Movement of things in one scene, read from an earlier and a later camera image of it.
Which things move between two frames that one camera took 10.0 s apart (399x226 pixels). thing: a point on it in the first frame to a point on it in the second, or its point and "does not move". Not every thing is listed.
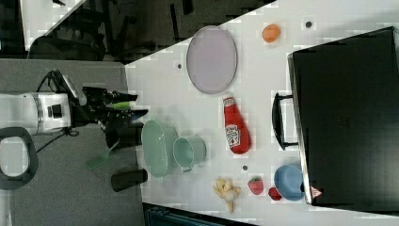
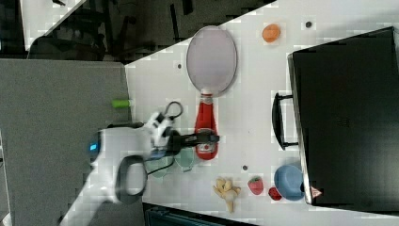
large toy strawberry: (256, 185) does not move
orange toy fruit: (271, 33) does not move
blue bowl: (287, 181) does not move
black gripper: (97, 106) to (177, 141)
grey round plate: (212, 59) does not move
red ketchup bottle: (237, 133) to (206, 122)
